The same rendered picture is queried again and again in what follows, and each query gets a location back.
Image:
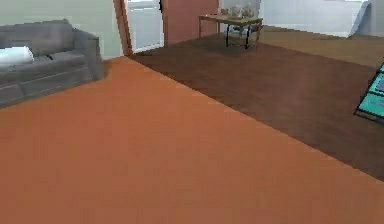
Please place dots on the grey sofa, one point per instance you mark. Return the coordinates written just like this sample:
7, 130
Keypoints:
56, 63

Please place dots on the brown room door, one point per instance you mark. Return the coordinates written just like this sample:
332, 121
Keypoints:
190, 18

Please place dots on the wooden table with black legs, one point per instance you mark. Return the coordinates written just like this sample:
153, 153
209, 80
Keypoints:
233, 21

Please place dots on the white jug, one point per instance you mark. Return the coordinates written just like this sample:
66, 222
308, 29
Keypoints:
248, 10

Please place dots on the small black remote control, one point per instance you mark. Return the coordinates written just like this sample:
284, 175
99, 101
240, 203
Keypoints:
49, 57

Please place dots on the white pillow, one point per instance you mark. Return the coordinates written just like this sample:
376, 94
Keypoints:
15, 55

